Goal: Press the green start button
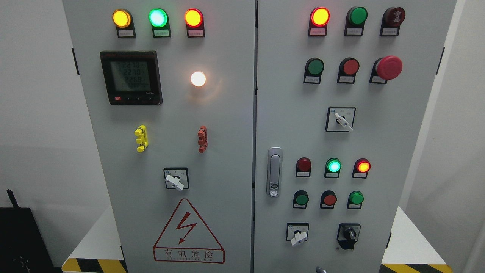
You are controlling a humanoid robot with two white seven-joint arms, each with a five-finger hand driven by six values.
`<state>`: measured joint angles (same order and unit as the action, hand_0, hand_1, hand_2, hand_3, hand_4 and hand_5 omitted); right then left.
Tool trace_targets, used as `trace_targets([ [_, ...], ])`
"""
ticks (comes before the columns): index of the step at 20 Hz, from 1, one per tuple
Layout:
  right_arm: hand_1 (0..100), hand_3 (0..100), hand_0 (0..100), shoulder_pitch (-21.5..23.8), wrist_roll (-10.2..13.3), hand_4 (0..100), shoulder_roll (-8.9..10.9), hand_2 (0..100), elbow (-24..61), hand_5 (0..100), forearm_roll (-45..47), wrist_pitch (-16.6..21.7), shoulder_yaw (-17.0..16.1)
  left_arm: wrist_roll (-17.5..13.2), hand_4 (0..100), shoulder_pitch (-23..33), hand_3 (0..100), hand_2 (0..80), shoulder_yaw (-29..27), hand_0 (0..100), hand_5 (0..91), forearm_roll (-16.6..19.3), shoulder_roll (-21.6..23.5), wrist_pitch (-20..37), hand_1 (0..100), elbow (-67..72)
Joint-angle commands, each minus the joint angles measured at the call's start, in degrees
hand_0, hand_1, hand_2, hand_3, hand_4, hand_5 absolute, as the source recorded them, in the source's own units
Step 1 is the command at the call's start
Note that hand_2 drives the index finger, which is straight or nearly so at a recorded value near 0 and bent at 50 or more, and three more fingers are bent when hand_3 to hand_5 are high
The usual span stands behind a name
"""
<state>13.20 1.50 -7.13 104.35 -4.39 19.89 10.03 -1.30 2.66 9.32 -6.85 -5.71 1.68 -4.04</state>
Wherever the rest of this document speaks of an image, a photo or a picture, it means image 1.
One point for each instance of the yellow indicator light top left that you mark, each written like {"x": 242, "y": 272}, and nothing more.
{"x": 123, "y": 21}

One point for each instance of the grey left cabinet door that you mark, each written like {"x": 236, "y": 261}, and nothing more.
{"x": 220, "y": 178}

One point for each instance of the white glowing indicator light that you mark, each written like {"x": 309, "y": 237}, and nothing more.
{"x": 198, "y": 79}

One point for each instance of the green push button upper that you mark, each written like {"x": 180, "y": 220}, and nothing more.
{"x": 313, "y": 71}

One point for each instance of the black box at left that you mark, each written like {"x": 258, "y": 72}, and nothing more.
{"x": 22, "y": 249}

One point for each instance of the lit green indicator light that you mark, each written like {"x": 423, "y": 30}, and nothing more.
{"x": 332, "y": 168}
{"x": 159, "y": 21}

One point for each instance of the dark red indicator light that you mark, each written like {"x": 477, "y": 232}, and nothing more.
{"x": 303, "y": 167}

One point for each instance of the red electric hazard warning sticker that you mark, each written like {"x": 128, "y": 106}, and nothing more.
{"x": 187, "y": 238}

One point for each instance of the green push button lower right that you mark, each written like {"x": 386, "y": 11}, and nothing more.
{"x": 355, "y": 200}

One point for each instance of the white selector switch left door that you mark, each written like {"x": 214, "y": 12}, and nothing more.
{"x": 176, "y": 178}

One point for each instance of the red emergency stop mushroom button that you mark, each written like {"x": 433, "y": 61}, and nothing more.
{"x": 386, "y": 68}

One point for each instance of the unlit green indicator light top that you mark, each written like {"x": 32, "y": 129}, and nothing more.
{"x": 355, "y": 21}

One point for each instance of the yellow plastic terminal clip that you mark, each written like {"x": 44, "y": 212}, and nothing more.
{"x": 141, "y": 140}

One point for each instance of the black rotary selector switch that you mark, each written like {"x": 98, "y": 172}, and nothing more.
{"x": 347, "y": 235}

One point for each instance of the lit red indicator light middle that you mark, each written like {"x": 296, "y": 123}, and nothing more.
{"x": 361, "y": 168}

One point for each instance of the red-rimmed amber indicator light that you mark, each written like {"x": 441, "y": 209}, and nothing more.
{"x": 318, "y": 22}
{"x": 194, "y": 20}

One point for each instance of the black digital power meter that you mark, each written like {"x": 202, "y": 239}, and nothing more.
{"x": 132, "y": 77}

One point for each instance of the white selector switch upper right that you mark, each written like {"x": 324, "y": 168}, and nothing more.
{"x": 340, "y": 119}

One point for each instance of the red plastic terminal clip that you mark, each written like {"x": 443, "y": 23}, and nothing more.
{"x": 203, "y": 141}

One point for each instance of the grey right cabinet door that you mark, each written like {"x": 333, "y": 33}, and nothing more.
{"x": 292, "y": 115}

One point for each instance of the red push button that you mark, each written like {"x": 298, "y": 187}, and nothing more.
{"x": 347, "y": 71}
{"x": 328, "y": 199}

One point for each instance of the red push button lower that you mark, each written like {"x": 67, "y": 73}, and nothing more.
{"x": 328, "y": 199}

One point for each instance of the white selector switch lower right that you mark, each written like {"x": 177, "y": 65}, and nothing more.
{"x": 297, "y": 233}

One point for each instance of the silver door latch handle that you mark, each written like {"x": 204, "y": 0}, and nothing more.
{"x": 274, "y": 171}

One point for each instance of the lit green indicator light middle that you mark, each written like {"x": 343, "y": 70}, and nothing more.
{"x": 332, "y": 168}

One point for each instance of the lit green indicator light top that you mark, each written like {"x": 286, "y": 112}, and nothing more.
{"x": 159, "y": 21}

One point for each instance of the white platform with hazard stripes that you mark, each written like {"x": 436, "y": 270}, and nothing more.
{"x": 408, "y": 251}

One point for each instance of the white selector switch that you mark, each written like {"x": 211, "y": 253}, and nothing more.
{"x": 340, "y": 119}
{"x": 297, "y": 233}

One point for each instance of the red-rimmed amber indicator light left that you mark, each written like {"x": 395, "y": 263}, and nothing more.
{"x": 194, "y": 20}

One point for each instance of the green push button lower left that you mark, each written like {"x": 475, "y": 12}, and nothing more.
{"x": 300, "y": 199}

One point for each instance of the red push button upper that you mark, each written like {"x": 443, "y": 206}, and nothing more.
{"x": 347, "y": 71}

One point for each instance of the green push button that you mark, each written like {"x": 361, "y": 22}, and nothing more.
{"x": 355, "y": 200}
{"x": 300, "y": 199}
{"x": 313, "y": 71}

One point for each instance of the red-rimmed amber indicator light right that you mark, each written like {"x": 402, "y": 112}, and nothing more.
{"x": 318, "y": 22}

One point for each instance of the grey cabinet door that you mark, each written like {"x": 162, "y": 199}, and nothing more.
{"x": 220, "y": 178}
{"x": 292, "y": 115}

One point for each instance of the dark red buzzer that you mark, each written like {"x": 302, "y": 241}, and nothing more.
{"x": 392, "y": 18}

